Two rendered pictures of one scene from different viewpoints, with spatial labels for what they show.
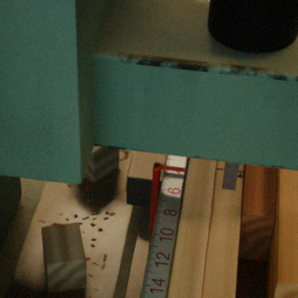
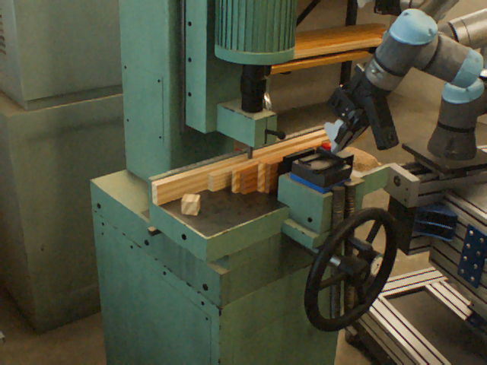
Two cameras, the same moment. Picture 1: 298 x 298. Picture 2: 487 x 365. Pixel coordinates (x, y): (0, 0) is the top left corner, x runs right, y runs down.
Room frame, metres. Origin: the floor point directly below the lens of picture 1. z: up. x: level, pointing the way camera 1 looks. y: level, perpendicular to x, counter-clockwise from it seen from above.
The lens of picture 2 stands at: (-0.61, -0.93, 1.52)
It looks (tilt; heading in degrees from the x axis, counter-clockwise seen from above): 26 degrees down; 42
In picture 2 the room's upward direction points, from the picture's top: 2 degrees clockwise
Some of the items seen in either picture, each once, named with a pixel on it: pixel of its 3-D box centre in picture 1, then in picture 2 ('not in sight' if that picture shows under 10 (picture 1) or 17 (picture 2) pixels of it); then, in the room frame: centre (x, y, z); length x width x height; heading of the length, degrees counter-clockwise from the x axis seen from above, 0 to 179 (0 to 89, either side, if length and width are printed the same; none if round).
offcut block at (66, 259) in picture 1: (63, 256); not in sight; (0.43, 0.07, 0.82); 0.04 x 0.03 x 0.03; 13
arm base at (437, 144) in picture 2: not in sight; (453, 136); (1.13, -0.24, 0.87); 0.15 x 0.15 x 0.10
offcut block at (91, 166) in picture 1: (94, 151); not in sight; (0.56, 0.05, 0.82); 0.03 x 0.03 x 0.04; 48
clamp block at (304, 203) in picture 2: not in sight; (320, 195); (0.41, -0.25, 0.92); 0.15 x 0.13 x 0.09; 174
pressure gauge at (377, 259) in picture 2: not in sight; (372, 265); (0.62, -0.29, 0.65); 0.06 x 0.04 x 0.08; 174
